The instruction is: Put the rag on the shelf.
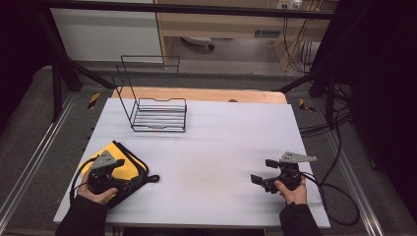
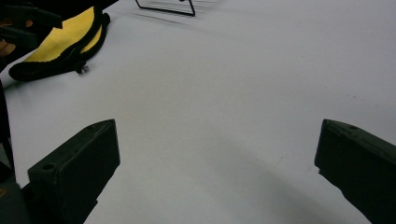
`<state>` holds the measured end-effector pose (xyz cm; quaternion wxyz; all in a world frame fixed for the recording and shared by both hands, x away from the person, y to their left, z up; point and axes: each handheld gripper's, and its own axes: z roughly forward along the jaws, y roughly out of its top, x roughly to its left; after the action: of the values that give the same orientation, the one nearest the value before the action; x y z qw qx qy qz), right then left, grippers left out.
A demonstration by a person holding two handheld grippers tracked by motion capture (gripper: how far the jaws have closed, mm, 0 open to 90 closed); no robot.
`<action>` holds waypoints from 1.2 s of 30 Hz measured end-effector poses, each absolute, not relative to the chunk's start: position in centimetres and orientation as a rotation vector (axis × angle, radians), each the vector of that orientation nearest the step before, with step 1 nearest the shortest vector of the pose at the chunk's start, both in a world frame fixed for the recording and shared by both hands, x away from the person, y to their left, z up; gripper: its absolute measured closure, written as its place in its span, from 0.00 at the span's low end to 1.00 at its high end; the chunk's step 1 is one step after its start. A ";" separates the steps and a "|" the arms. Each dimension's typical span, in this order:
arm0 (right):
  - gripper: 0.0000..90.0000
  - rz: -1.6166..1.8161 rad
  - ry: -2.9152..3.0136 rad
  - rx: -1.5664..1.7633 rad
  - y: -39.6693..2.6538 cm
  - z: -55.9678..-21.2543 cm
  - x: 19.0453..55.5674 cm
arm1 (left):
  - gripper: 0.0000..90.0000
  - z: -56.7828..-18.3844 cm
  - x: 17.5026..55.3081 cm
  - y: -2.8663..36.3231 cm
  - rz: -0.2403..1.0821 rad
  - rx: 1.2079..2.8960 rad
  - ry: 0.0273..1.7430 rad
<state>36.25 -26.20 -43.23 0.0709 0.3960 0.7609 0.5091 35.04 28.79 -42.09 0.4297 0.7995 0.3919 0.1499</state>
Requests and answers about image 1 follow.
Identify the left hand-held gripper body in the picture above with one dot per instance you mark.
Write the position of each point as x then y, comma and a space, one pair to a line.
102, 162

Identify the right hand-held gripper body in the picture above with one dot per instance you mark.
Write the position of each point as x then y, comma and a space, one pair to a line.
290, 173

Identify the yellow bag with black trim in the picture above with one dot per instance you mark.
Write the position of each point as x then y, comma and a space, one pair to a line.
123, 154

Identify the person's right hand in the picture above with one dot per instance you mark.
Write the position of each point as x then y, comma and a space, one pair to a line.
295, 196

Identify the person's left hand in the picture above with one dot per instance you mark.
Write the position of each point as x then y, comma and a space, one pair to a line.
96, 197

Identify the white table mat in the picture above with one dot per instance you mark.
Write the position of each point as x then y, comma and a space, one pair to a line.
209, 154

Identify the yellow black striped tape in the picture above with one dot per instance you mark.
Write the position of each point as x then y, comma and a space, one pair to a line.
306, 106
93, 100

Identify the white cabinet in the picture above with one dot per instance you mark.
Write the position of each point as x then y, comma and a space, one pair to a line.
105, 36

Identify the white chair base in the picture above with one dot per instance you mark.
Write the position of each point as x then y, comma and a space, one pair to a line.
198, 40

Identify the wooden desk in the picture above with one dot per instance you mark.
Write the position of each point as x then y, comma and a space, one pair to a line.
229, 23

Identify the white power strip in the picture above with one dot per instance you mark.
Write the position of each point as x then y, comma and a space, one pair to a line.
289, 4

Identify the aluminium rail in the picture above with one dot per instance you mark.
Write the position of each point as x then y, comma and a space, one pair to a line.
36, 157
357, 183

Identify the black metal frame strut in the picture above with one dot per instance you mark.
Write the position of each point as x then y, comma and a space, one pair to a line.
330, 98
57, 85

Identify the black metal frame beam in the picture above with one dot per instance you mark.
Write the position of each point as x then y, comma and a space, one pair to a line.
196, 9

